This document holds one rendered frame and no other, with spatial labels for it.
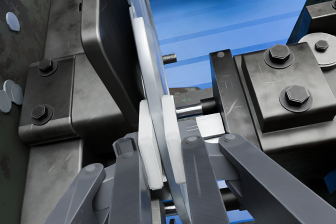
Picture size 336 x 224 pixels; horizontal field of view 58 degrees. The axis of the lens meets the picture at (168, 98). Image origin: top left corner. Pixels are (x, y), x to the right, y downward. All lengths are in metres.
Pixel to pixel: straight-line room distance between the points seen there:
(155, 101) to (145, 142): 0.04
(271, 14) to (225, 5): 0.33
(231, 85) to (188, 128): 0.24
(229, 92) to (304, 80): 0.09
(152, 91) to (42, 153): 0.19
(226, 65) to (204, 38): 1.66
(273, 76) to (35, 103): 0.27
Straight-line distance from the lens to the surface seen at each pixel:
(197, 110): 0.54
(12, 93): 0.34
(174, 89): 0.80
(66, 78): 0.34
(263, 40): 2.03
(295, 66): 0.39
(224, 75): 0.42
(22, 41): 0.39
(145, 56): 0.19
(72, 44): 0.42
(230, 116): 0.39
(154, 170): 0.17
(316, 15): 0.44
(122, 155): 0.16
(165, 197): 0.46
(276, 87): 0.37
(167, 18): 2.25
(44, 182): 0.33
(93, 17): 0.19
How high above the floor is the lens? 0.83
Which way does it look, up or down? 5 degrees down
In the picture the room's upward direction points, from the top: 79 degrees clockwise
